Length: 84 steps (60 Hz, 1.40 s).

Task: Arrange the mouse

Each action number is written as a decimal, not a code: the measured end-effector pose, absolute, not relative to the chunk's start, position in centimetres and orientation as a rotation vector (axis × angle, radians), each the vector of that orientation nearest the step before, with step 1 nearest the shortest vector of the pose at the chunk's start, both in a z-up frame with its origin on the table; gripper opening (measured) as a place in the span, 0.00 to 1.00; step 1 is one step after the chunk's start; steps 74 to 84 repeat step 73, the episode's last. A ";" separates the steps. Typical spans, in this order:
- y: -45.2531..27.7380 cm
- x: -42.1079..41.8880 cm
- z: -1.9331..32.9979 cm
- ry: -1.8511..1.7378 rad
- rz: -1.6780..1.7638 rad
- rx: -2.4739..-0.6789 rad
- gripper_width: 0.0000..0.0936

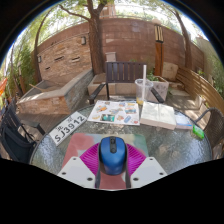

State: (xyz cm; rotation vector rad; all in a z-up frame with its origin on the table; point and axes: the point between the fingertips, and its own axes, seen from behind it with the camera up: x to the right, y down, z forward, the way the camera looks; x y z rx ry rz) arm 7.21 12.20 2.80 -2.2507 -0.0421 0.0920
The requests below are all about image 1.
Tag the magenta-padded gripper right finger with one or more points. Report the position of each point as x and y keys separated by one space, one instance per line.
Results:
x=148 y=170

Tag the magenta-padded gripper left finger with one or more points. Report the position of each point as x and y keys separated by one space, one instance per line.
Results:
x=76 y=170

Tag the blue computer mouse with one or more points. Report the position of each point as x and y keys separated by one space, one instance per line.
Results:
x=112 y=155

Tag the white license plate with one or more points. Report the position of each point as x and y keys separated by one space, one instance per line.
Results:
x=67 y=127

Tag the open white book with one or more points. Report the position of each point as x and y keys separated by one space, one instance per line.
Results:
x=158 y=115

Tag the small closed book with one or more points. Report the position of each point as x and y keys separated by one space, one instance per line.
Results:
x=183 y=121

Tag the green plastic packet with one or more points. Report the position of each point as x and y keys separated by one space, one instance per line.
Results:
x=198 y=132

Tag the printed picture sheet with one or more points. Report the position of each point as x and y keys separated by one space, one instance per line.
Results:
x=113 y=112

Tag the black metal chair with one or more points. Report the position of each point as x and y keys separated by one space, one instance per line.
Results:
x=15 y=140

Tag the stone raised bed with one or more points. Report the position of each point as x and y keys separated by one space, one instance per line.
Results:
x=50 y=96

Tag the clear plastic cup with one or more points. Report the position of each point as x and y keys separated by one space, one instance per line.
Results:
x=139 y=90

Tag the white drinking straw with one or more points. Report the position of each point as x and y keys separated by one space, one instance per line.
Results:
x=144 y=73

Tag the wooden slat fence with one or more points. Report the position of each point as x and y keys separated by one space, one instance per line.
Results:
x=200 y=86

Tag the dark wooden bench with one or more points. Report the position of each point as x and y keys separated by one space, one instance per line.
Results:
x=123 y=71

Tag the forked tree trunk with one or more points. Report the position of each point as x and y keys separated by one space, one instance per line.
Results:
x=96 y=46

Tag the slim tree trunk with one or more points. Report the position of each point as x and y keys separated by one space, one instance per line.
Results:
x=186 y=43

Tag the wooden lamp post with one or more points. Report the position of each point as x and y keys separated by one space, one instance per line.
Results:
x=159 y=56

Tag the wall lamp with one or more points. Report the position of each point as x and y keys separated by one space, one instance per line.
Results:
x=83 y=40

